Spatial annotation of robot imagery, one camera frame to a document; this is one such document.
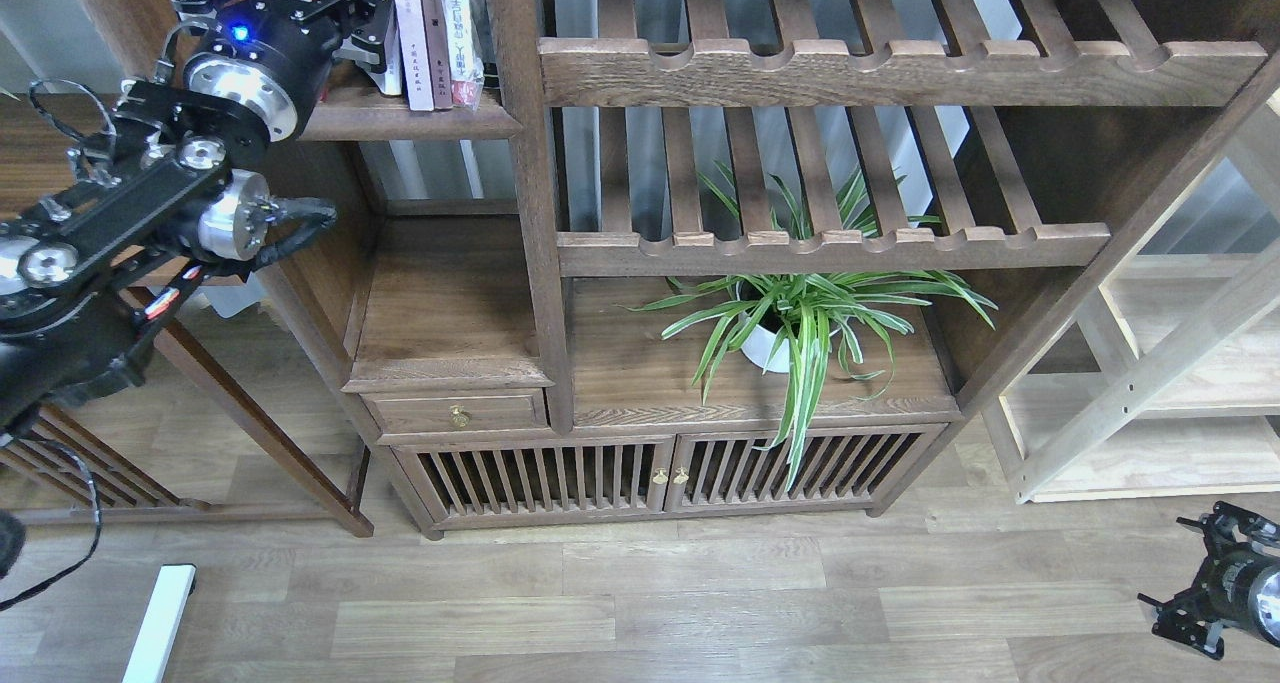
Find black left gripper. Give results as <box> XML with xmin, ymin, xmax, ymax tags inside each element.
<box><xmin>172</xmin><ymin>0</ymin><xmax>390</xmax><ymax>142</ymax></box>

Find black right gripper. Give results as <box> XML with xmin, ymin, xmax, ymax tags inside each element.
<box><xmin>1138</xmin><ymin>501</ymin><xmax>1279</xmax><ymax>661</ymax></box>

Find lavender paperback book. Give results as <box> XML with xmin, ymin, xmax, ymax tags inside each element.
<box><xmin>394</xmin><ymin>0</ymin><xmax>435</xmax><ymax>113</ymax></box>

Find white book with green cover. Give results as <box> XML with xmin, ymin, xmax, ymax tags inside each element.
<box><xmin>378</xmin><ymin>0</ymin><xmax>404</xmax><ymax>98</ymax></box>

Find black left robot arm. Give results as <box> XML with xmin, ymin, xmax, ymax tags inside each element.
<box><xmin>3</xmin><ymin>0</ymin><xmax>394</xmax><ymax>446</ymax></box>

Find white robot base bar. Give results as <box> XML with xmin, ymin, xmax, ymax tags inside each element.
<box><xmin>122</xmin><ymin>564</ymin><xmax>198</xmax><ymax>682</ymax></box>

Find light wooden shelf rack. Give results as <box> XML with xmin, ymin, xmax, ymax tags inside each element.
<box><xmin>980</xmin><ymin>83</ymin><xmax>1280</xmax><ymax>504</ymax></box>

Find thin mauve upright book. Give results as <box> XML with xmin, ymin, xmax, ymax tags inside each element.
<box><xmin>421</xmin><ymin>0</ymin><xmax>453</xmax><ymax>113</ymax></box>

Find white pink upright book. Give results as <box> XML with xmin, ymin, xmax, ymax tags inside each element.
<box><xmin>440</xmin><ymin>0</ymin><xmax>485</xmax><ymax>110</ymax></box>

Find dark upright book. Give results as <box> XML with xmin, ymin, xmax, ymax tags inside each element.
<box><xmin>471</xmin><ymin>0</ymin><xmax>500</xmax><ymax>91</ymax></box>

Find dark wooden bookshelf cabinet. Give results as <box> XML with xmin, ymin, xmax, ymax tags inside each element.
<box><xmin>55</xmin><ymin>0</ymin><xmax>1280</xmax><ymax>544</ymax></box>

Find brass drawer knob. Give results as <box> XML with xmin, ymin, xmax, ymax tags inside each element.
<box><xmin>449</xmin><ymin>405</ymin><xmax>472</xmax><ymax>428</ymax></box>

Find white plant pot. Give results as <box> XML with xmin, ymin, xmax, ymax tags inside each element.
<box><xmin>733</xmin><ymin>276</ymin><xmax>837</xmax><ymax>376</ymax></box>

